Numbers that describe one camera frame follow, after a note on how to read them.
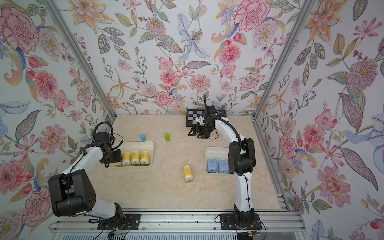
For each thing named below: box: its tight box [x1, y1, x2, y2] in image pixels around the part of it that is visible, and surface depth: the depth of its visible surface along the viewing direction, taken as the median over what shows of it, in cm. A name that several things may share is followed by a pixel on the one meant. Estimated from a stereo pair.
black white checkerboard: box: [186, 109, 205, 127], surface depth 120 cm
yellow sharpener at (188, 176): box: [183, 164, 193, 182], surface depth 85 cm
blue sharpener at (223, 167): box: [218, 158, 229, 174], surface depth 88 cm
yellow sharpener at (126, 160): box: [121, 150, 132, 166], surface depth 90 cm
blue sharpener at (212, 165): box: [207, 157, 217, 173], surface depth 88 cm
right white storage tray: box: [205, 146, 234, 175], surface depth 90 cm
